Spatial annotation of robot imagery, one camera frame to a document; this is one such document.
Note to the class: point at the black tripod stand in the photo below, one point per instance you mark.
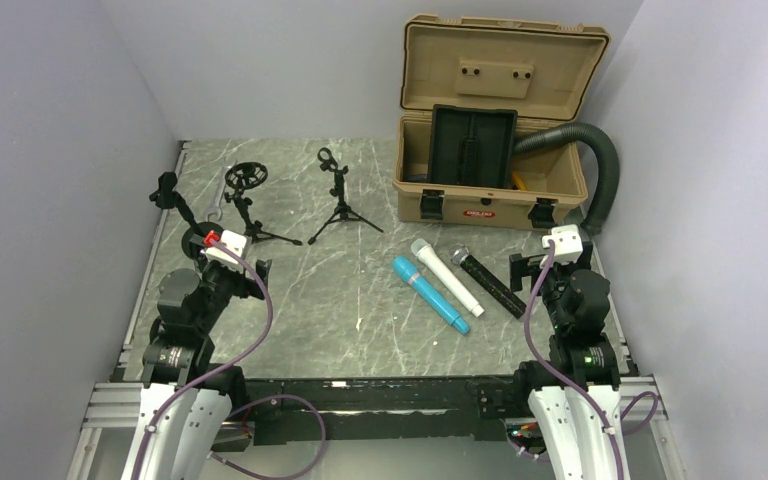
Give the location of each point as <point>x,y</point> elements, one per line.
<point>342,212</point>
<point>240,179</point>

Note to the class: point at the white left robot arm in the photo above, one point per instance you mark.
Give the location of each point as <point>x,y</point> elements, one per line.
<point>185,397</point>

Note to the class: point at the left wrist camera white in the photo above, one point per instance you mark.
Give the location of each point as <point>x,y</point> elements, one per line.
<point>228,248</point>

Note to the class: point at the cyan microphone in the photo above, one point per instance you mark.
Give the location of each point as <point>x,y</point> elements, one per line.
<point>410,274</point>

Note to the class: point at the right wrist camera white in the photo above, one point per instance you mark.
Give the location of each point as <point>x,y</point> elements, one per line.
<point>567,241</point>

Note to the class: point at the black microphone silver grille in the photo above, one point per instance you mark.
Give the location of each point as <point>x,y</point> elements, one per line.
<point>501,293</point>

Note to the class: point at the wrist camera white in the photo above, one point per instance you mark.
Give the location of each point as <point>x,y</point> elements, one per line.
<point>567,241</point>
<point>228,248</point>

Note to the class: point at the silver open-end wrench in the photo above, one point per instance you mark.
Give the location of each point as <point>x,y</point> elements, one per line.
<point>214,210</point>

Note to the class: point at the yellow handled screwdriver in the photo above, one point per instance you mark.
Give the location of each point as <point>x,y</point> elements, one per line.
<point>517,182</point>

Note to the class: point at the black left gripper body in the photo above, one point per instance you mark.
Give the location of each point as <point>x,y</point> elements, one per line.
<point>223,282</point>

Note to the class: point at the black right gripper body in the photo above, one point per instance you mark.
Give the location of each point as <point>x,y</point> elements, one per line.
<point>524,265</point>

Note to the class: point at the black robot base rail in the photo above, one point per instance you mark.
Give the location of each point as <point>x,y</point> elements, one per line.
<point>289,410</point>

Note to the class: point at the black round base mic stand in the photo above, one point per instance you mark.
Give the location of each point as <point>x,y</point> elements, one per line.
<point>166,197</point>

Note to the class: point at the black tool tray insert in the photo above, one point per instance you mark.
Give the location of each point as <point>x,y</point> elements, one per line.
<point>471,147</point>

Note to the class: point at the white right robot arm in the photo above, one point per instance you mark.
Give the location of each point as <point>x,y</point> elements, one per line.
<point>574,393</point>

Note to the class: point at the white microphone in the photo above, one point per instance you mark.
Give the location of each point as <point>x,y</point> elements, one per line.
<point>428,256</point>

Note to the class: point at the tan plastic toolbox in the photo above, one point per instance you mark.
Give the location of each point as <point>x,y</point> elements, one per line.
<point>540,70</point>

